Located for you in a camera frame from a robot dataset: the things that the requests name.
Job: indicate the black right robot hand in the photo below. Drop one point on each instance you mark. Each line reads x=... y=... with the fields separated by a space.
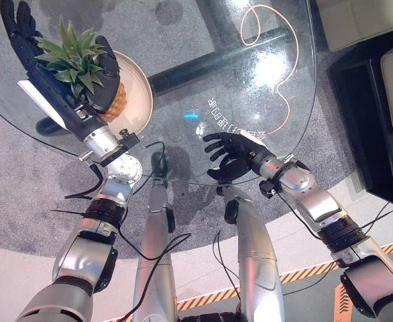
x=238 y=147

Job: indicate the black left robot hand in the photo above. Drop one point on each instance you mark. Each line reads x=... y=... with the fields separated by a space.
x=64 y=104

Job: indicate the pineapple with green crown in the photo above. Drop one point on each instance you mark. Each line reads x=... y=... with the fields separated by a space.
x=74 y=57

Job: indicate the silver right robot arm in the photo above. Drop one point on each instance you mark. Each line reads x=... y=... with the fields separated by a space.
x=320 y=201

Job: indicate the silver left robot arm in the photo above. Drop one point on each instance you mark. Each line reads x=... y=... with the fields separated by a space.
x=82 y=255

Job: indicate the beige round plate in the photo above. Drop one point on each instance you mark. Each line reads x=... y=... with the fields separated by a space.
x=137 y=97

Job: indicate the grey rug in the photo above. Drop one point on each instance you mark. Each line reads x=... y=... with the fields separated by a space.
x=15 y=188

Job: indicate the silver right robot leg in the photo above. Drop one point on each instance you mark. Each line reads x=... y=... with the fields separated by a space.
x=255 y=261

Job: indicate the silver robot leg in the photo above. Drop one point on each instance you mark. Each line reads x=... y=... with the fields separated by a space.
x=255 y=261
x=154 y=278

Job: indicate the black side table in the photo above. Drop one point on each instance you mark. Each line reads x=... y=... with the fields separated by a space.
x=361 y=110

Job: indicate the yellow black hazard tape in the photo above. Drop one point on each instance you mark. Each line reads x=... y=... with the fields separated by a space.
x=304 y=273

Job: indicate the silver left robot leg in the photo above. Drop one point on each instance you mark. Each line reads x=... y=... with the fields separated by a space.
x=154 y=278

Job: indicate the beige sofa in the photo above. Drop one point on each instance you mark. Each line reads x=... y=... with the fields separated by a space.
x=354 y=20

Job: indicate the black table base frame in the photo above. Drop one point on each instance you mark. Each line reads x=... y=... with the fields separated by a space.
x=183 y=72

